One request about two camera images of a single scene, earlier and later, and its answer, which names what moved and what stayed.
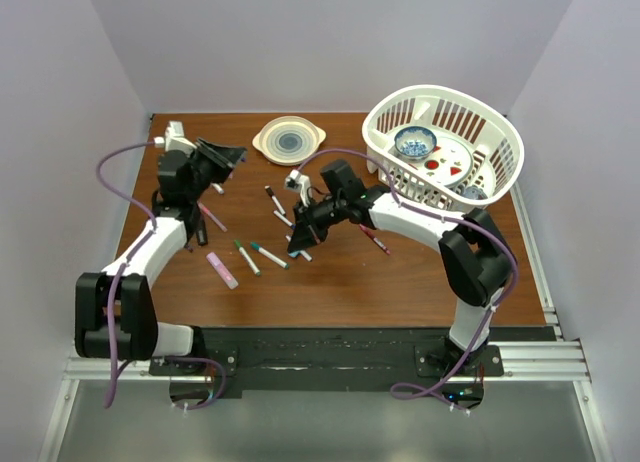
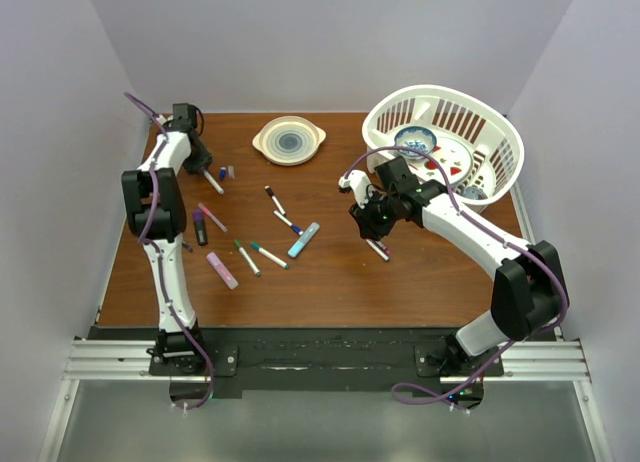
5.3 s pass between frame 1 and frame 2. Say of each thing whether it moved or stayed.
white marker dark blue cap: stayed
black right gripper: moved
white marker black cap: stayed
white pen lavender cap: stayed
